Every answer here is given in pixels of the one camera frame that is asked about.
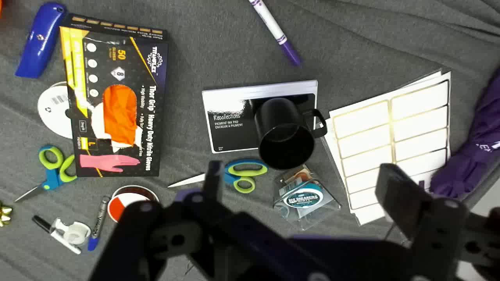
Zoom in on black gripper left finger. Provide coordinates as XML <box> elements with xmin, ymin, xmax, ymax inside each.
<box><xmin>201</xmin><ymin>159</ymin><xmax>226</xmax><ymax>207</ymax></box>

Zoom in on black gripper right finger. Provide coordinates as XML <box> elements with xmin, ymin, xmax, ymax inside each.
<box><xmin>373</xmin><ymin>162</ymin><xmax>434</xmax><ymax>240</ymax></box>

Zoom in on black glove box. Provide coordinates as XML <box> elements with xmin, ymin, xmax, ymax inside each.
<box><xmin>57</xmin><ymin>12</ymin><xmax>168</xmax><ymax>178</ymax></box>

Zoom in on green blue scissors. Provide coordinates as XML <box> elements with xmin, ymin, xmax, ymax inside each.
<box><xmin>14</xmin><ymin>143</ymin><xmax>78</xmax><ymax>204</ymax></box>
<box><xmin>167</xmin><ymin>156</ymin><xmax>270</xmax><ymax>195</ymax></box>

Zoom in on white label sheets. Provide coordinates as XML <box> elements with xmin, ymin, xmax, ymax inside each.
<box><xmin>325</xmin><ymin>68</ymin><xmax>453</xmax><ymax>226</ymax></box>

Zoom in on red white ribbon spool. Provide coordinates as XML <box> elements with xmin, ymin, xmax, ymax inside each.
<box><xmin>106</xmin><ymin>182</ymin><xmax>162</xmax><ymax>224</ymax></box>

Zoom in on black mug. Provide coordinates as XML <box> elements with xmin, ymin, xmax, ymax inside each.
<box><xmin>253</xmin><ymin>96</ymin><xmax>328</xmax><ymax>170</ymax></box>

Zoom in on purple cloth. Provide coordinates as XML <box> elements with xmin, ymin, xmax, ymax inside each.
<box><xmin>428</xmin><ymin>68</ymin><xmax>500</xmax><ymax>201</ymax></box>

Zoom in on green tape roll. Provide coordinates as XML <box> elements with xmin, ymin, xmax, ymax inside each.
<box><xmin>272</xmin><ymin>163</ymin><xmax>342</xmax><ymax>231</ymax></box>

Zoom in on grey tablecloth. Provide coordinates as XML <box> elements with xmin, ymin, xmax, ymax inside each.
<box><xmin>0</xmin><ymin>0</ymin><xmax>500</xmax><ymax>281</ymax></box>

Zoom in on purple marker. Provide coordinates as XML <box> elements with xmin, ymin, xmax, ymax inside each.
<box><xmin>247</xmin><ymin>0</ymin><xmax>303</xmax><ymax>68</ymax></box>

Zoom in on white compact disc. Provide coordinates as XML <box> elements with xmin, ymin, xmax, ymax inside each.
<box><xmin>36</xmin><ymin>81</ymin><xmax>75</xmax><ymax>140</ymax></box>

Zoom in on yellow gift bow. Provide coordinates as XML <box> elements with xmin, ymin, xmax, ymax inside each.
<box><xmin>0</xmin><ymin>199</ymin><xmax>14</xmax><ymax>227</ymax></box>

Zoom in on blue utility knife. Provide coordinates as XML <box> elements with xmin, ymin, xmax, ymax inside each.
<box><xmin>14</xmin><ymin>0</ymin><xmax>67</xmax><ymax>79</ymax></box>

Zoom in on black tablet white frame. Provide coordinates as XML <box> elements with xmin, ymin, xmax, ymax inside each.
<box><xmin>200</xmin><ymin>78</ymin><xmax>320</xmax><ymax>154</ymax></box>

